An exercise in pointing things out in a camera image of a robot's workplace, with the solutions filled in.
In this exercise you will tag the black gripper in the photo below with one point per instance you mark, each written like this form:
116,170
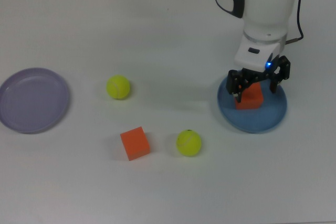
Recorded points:
258,77

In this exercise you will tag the purple plastic plate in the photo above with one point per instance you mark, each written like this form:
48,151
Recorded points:
34,100

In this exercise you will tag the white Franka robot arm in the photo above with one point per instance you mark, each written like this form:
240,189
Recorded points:
265,6

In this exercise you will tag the yellow tennis ball black print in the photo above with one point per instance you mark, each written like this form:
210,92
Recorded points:
189,144

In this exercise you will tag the orange foam cube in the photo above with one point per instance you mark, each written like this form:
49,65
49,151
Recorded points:
252,100
135,144

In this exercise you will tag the blue plastic plate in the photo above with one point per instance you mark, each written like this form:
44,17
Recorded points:
257,121

